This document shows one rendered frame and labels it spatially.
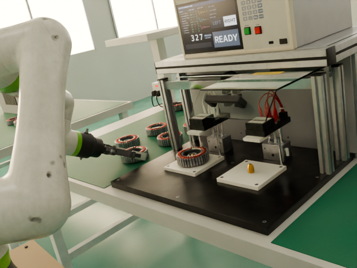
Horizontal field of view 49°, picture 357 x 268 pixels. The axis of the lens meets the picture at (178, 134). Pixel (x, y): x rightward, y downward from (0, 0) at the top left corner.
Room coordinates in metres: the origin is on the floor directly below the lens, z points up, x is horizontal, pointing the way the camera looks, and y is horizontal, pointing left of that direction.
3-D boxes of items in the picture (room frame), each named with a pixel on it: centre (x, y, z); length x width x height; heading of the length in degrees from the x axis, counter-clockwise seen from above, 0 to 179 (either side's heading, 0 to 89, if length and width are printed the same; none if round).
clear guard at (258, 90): (1.04, -0.24, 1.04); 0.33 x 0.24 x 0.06; 131
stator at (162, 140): (1.64, 0.04, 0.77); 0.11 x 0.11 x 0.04
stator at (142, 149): (1.52, 0.19, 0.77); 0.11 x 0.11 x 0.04
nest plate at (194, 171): (1.27, -0.03, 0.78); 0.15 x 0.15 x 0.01; 41
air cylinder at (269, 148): (1.19, -0.30, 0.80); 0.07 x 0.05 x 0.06; 41
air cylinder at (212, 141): (1.37, -0.14, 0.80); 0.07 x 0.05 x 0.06; 41
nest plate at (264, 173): (1.09, -0.19, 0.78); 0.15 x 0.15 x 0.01; 41
